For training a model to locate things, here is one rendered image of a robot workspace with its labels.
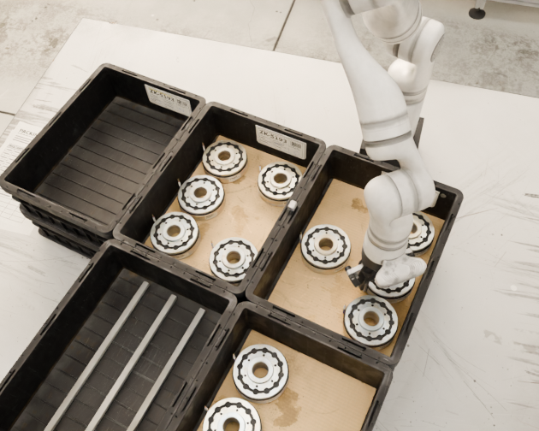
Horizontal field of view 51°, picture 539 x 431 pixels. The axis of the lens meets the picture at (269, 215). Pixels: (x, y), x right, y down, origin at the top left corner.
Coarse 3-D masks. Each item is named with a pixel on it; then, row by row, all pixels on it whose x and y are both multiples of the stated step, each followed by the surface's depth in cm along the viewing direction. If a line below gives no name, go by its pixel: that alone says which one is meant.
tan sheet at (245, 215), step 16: (240, 144) 135; (224, 160) 132; (256, 160) 132; (272, 160) 132; (192, 176) 130; (256, 176) 129; (240, 192) 127; (256, 192) 127; (176, 208) 126; (224, 208) 125; (240, 208) 125; (256, 208) 125; (272, 208) 125; (208, 224) 123; (224, 224) 123; (240, 224) 123; (256, 224) 123; (272, 224) 123; (208, 240) 121; (256, 240) 121; (192, 256) 119; (208, 256) 119; (208, 272) 117
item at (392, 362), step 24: (384, 168) 117; (456, 192) 113; (288, 216) 112; (456, 216) 110; (264, 264) 108; (432, 264) 106; (288, 312) 101; (336, 336) 98; (408, 336) 98; (384, 360) 96
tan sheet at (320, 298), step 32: (352, 192) 126; (320, 224) 122; (352, 224) 122; (352, 256) 118; (288, 288) 114; (320, 288) 114; (352, 288) 114; (416, 288) 113; (320, 320) 111; (384, 352) 107
